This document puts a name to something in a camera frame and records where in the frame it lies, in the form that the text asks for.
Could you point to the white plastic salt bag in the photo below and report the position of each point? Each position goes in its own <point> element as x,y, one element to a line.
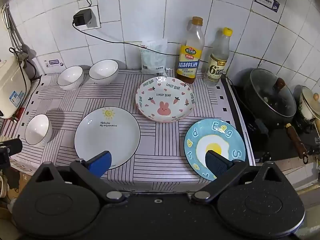
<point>153,57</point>

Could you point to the metal water pipe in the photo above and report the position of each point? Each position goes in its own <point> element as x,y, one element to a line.
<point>13,30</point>

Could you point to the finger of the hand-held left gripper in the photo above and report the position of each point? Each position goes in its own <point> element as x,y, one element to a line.
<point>11,147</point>

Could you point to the blue fried egg print plate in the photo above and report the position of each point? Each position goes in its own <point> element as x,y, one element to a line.
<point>215,137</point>

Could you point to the black power adapter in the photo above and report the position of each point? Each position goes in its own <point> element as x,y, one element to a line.
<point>82,17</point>

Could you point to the white bowl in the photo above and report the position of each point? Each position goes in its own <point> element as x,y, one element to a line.
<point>70,77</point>
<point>37,130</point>
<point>103,71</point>

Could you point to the black stove top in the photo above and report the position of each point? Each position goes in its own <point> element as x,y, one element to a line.
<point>270,145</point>

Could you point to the clear vinegar bottle yellow cap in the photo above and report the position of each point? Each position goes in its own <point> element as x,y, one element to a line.
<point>217,65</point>

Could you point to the white rice cooker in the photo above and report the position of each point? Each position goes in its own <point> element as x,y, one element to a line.
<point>12,85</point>

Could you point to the dark blue wall sticker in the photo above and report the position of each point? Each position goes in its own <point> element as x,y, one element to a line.
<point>267,2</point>

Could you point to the pink rabbit print plate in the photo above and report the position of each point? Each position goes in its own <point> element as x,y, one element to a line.
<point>165,97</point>

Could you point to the white wall socket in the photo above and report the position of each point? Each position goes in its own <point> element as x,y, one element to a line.
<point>96,17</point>

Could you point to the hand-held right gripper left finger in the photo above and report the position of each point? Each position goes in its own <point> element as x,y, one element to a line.
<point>100,163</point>

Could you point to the cream enamel pot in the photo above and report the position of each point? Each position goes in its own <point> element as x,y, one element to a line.
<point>308,105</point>

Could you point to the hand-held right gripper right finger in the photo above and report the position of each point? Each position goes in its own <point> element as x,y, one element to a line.
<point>215,166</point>

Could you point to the cooking wine bottle yellow label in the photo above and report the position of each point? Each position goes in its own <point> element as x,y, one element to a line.
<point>188,62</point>

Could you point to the small wall label sticker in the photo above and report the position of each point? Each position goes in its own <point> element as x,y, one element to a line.
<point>55,63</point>

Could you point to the striped tablecloth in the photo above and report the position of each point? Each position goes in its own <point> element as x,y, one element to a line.
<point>160,140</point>

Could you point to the glass wok lid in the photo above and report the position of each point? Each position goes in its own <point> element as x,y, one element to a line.
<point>267,92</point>

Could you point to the white sun print plate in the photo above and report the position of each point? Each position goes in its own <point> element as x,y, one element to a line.
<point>107,137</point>

